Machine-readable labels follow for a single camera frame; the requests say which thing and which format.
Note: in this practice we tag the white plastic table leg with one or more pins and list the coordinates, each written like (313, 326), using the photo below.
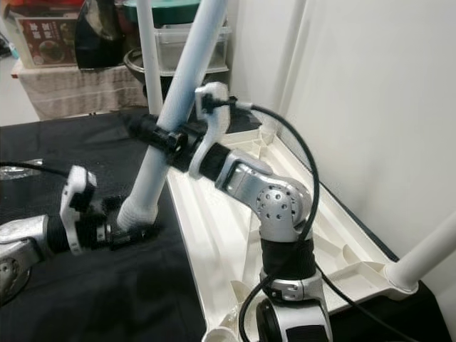
(149, 57)
(424, 256)
(182, 107)
(288, 64)

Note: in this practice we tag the cream plastic children table top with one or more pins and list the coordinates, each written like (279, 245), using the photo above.
(206, 256)

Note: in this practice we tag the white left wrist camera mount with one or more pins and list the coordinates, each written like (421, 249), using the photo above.
(80, 203)

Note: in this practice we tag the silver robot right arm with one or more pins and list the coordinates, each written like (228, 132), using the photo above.
(271, 199)

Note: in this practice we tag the clear plastic storage box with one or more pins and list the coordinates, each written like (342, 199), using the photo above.
(174, 46)

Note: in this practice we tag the black table cloth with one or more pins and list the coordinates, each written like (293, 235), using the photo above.
(100, 299)

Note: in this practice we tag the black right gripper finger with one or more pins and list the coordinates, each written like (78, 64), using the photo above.
(149, 132)

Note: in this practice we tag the green round lid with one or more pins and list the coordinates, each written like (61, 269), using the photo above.
(171, 11)

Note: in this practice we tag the broom with teal head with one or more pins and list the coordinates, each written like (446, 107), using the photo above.
(7, 50)

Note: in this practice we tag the black round bowl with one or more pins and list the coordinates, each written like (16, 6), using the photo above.
(135, 71)

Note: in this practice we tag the storage box with orange lid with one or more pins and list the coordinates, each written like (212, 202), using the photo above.
(46, 32)

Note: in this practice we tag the black bag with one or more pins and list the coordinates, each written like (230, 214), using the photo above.
(103, 35)

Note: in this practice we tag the cloth covered bench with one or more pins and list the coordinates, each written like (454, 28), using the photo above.
(78, 89)

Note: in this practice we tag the clear plastic bag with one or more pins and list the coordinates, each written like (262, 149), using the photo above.
(18, 171)

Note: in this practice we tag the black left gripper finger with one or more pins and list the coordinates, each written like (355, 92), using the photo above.
(110, 201)
(139, 234)

